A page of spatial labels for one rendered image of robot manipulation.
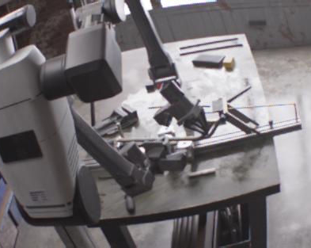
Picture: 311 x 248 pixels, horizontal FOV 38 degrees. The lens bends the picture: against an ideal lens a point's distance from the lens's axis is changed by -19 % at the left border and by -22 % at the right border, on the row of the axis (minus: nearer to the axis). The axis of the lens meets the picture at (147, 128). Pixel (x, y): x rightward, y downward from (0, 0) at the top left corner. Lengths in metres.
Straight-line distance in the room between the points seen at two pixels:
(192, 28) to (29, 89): 4.01
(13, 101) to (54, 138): 0.14
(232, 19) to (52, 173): 3.96
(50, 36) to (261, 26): 2.17
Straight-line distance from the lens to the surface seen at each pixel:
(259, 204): 1.89
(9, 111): 1.10
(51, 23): 5.06
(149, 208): 1.79
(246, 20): 4.97
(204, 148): 1.97
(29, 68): 1.04
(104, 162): 1.58
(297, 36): 5.11
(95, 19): 1.10
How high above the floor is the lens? 1.94
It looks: 28 degrees down
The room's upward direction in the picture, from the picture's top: 17 degrees counter-clockwise
